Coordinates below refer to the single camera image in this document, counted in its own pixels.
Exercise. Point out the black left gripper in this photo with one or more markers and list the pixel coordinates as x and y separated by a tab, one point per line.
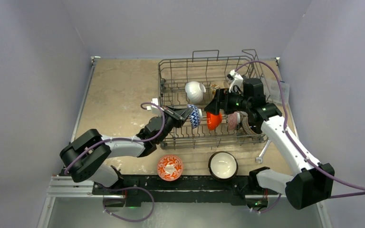
178	116

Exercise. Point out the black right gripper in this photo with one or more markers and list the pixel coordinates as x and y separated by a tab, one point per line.
221	100

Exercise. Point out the blue white zigzag bowl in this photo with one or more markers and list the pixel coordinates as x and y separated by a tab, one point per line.
195	116

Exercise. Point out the floral patterned bowl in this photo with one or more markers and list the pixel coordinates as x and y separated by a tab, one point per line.
233	120

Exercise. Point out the plain white bowl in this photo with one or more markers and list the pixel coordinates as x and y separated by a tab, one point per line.
195	92

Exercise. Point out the black bowl white inside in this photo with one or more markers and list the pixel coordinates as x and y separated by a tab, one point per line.
223	166

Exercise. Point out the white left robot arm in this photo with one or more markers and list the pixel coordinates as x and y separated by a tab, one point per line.
84	157

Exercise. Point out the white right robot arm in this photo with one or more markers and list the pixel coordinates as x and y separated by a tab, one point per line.
310	182

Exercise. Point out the brown gold patterned bowl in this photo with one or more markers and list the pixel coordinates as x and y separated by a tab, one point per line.
250	128

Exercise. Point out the orange white leaf bowl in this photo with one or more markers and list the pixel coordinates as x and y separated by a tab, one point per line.
170	167

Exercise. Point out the clear plastic organizer box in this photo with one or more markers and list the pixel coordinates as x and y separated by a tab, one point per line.
272	91

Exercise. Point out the silver wrench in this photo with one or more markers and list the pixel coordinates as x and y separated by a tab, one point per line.
259	158

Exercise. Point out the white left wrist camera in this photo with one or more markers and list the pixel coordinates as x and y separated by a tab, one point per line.
153	107

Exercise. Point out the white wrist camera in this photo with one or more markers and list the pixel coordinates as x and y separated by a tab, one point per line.
235	80
153	107

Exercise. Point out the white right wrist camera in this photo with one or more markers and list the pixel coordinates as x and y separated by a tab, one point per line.
235	80

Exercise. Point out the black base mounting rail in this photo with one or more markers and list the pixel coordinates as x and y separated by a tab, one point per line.
136	189

